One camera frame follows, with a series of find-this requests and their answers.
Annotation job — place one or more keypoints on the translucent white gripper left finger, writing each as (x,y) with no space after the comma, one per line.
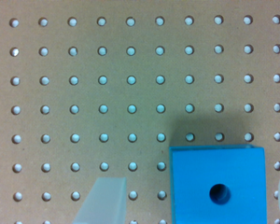
(105,204)

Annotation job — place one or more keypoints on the blue cube with hole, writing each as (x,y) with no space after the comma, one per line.
(218,185)

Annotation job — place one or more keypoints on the brown pegboard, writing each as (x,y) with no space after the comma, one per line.
(86,82)

